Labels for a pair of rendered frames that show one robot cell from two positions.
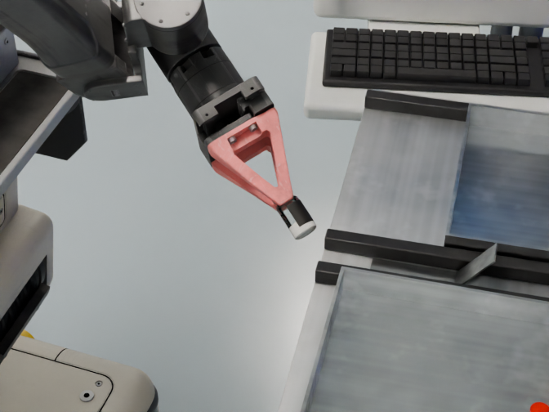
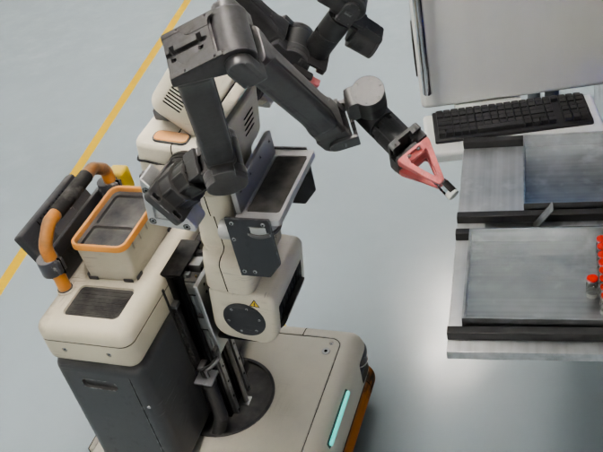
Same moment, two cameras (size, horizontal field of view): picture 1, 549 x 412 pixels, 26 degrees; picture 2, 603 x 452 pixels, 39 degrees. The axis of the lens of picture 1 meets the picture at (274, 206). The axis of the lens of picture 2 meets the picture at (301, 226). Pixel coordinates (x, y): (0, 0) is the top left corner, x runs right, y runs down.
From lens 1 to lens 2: 0.48 m
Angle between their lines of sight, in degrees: 7
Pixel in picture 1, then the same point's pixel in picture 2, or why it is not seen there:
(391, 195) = (488, 190)
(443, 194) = (518, 185)
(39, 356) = (292, 334)
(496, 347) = (563, 256)
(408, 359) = (515, 269)
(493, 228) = (549, 197)
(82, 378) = (320, 342)
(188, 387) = (380, 347)
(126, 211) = (320, 253)
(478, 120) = (529, 143)
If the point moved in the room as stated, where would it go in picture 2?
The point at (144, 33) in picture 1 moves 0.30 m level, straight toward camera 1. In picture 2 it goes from (357, 111) to (401, 212)
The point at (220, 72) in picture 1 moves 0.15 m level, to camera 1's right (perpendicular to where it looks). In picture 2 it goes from (397, 125) to (483, 109)
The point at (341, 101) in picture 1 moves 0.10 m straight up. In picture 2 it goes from (448, 151) to (445, 117)
